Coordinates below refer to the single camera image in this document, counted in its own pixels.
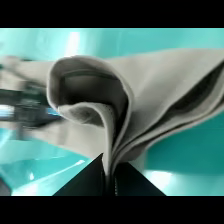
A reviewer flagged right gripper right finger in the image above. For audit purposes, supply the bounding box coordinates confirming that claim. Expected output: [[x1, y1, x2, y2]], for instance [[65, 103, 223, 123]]
[[112, 161, 166, 197]]

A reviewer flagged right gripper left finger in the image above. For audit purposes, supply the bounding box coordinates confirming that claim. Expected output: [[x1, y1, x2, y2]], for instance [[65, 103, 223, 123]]
[[53, 152, 108, 197]]

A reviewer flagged brown shirt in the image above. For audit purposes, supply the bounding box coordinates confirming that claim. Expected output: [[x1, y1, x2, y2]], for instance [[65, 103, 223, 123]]
[[0, 48, 224, 181]]

